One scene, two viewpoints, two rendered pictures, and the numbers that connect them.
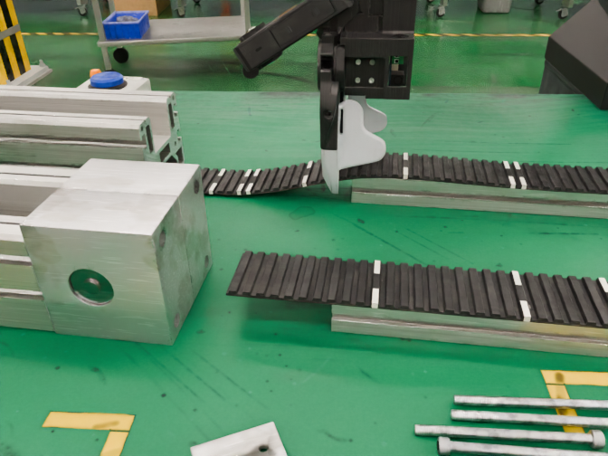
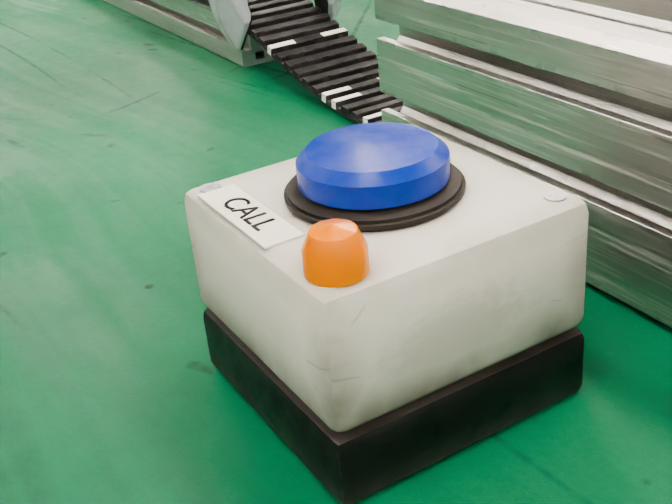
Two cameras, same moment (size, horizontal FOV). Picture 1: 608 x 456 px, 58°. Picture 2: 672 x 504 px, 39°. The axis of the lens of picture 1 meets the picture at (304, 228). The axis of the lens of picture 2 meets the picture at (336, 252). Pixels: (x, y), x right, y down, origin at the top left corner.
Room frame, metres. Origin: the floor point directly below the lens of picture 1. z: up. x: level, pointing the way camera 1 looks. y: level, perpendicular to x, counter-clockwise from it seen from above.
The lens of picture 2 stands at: (0.83, 0.42, 0.94)
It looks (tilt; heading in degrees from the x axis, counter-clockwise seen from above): 28 degrees down; 232
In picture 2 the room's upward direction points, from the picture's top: 5 degrees counter-clockwise
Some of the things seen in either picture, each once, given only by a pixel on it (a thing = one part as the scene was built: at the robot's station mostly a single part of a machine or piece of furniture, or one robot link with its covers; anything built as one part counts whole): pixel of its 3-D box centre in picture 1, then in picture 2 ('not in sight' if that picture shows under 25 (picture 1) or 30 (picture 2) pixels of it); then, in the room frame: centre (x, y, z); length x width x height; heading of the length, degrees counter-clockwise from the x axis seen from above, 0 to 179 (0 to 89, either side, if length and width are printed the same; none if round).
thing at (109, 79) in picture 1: (107, 82); (373, 178); (0.68, 0.24, 0.84); 0.04 x 0.04 x 0.02
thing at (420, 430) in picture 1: (507, 434); not in sight; (0.21, -0.12, 0.78); 0.11 x 0.01 x 0.01; 85
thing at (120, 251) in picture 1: (136, 238); not in sight; (0.35, 0.13, 0.83); 0.12 x 0.09 x 0.10; 171
